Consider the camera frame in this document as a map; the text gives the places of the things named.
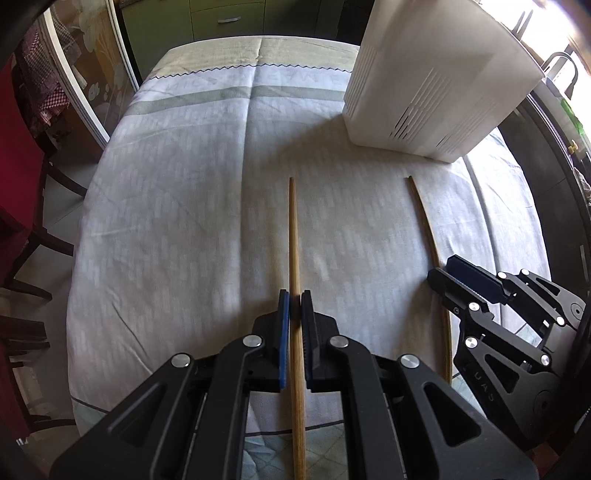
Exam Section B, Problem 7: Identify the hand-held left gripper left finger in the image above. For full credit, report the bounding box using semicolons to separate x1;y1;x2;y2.
50;290;291;480

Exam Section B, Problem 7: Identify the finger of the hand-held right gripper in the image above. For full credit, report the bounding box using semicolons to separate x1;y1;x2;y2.
427;268;553;370
446;255;585;331

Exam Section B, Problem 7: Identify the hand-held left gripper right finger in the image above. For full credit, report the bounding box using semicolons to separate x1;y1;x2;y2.
301;290;539;480

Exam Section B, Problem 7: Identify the thin dark wooden chopstick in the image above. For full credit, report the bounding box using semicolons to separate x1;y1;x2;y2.
406;175;453;385

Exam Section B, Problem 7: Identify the light brown wooden chopstick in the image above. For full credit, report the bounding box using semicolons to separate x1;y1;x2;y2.
288;176;307;480

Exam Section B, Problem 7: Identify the white slotted plastic utensil holder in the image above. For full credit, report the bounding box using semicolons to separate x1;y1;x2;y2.
342;0;546;163

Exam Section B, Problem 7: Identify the dark side counter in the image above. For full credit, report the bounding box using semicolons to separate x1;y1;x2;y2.
499;88;591;278

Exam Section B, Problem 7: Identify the pale patterned tablecloth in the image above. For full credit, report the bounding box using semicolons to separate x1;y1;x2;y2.
67;36;550;480

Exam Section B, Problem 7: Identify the dark wooden chair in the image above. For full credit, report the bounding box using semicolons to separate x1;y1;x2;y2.
0;314;77;444

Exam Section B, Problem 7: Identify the kitchen base cabinet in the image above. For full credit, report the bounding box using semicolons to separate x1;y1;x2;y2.
115;0;365;79

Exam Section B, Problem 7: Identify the red chair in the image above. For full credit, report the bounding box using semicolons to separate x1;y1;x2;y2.
0;55;90;301

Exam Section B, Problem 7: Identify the patterned glass sliding door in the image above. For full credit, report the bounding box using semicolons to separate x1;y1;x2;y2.
39;0;139;148

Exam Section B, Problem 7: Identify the red checkered cloth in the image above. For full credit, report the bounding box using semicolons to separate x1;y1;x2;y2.
18;14;81;130

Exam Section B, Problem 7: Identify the white bag with dark handle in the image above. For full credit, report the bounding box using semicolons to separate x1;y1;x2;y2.
538;51;580;100

